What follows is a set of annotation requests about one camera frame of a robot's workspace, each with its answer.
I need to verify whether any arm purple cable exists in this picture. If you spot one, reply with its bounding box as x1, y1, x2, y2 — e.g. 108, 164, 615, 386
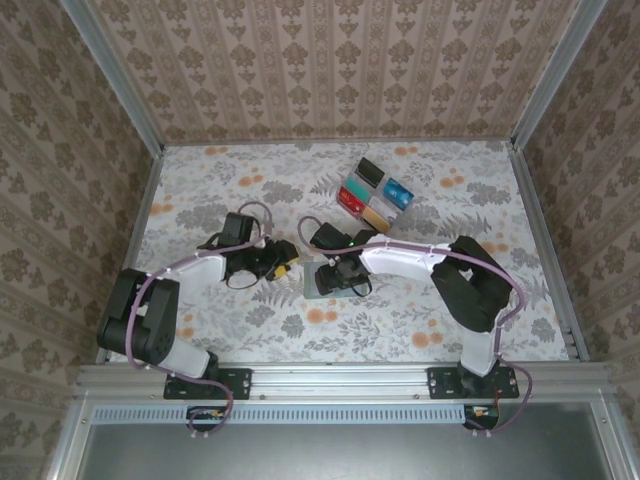
124, 200, 275, 440
297, 215, 534, 436

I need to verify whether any aluminium frame post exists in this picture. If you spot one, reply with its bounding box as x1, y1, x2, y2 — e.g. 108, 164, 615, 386
58, 0, 166, 154
508, 0, 610, 151

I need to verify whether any blue card stack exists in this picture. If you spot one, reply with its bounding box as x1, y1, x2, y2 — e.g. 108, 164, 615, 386
382, 178, 415, 209

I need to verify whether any slotted grey cable duct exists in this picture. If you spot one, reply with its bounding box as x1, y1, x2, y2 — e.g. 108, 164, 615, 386
92, 404, 469, 426

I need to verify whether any small black connector box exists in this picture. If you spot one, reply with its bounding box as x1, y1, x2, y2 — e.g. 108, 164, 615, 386
187, 405, 227, 427
462, 403, 501, 431

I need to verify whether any floral patterned table cover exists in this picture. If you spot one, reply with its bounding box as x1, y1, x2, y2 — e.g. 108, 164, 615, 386
107, 141, 571, 364

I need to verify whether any aluminium mounting rail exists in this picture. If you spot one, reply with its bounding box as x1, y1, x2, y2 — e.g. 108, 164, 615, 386
77, 362, 621, 401

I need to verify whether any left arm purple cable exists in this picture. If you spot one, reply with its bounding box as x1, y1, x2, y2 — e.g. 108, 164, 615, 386
124, 200, 275, 440

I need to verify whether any orange card stack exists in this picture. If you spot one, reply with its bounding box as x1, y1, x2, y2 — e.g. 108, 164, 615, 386
360, 205, 392, 234

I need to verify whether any green folding card holder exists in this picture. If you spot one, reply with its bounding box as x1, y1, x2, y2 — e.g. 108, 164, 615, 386
302, 259, 370, 301

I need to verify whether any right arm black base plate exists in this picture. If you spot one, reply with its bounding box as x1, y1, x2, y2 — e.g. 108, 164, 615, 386
427, 366, 520, 400

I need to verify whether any aluminium table side rail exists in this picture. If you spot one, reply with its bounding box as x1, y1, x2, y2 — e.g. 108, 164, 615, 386
507, 142, 591, 364
94, 144, 166, 364

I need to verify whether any red card stack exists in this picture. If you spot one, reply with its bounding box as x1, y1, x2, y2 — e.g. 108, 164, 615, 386
337, 185, 365, 212

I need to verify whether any grey metal panel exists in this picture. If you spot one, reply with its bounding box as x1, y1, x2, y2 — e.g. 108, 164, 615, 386
74, 422, 616, 480

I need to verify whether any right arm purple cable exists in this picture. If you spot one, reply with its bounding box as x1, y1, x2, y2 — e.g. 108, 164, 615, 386
297, 215, 534, 436

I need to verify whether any clear plastic compartment tray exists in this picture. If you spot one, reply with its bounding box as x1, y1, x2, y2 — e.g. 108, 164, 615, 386
335, 156, 416, 235

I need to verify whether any left gripper thin black cable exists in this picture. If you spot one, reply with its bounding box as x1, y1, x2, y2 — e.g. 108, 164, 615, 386
224, 268, 257, 291

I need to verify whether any teal card stack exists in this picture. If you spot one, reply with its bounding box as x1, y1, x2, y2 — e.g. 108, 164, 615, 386
347, 175, 375, 200

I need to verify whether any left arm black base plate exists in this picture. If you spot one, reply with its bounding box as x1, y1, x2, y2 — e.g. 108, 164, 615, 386
163, 368, 253, 400

